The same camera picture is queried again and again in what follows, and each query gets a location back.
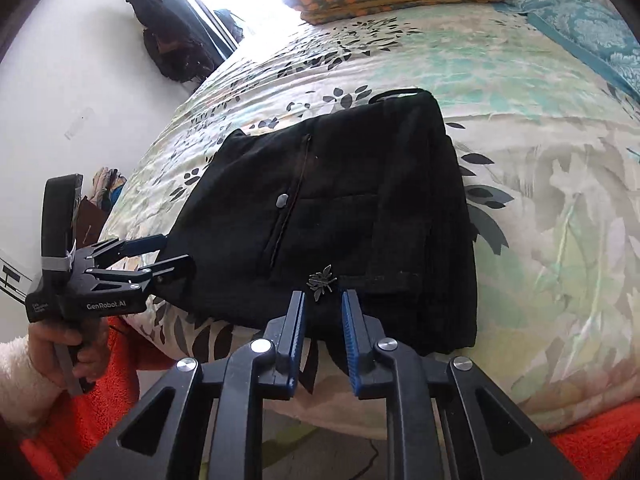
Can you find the black pants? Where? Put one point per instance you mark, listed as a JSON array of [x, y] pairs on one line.
[[350, 185]]

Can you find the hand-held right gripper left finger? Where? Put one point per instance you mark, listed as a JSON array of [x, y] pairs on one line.
[[297, 340]]

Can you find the dark teal bag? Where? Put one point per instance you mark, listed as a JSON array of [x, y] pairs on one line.
[[230, 25]]

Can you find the large teal damask pillow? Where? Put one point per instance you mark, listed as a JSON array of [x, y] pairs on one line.
[[595, 30]]

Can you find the mustard yellow folded cloth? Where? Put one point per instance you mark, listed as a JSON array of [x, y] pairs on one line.
[[400, 5]]

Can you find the person's left hand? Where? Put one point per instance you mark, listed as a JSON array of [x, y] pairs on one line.
[[50, 345]]

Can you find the dark hanging clothes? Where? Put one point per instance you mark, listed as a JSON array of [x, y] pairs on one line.
[[170, 45]]

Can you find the pile of colourful clothes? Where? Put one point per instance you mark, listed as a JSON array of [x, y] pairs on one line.
[[107, 182]]

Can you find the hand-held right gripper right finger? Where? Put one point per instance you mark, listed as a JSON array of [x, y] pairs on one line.
[[350, 340]]

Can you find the red fleece blanket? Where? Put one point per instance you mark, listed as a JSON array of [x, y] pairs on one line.
[[100, 410]]

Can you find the person's left forearm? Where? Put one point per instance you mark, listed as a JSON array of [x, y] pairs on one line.
[[20, 380]]

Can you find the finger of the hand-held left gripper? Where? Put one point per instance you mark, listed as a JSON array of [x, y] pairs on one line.
[[170, 266], [145, 244]]

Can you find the bed with floral cover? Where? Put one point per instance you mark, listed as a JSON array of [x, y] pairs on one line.
[[550, 210]]

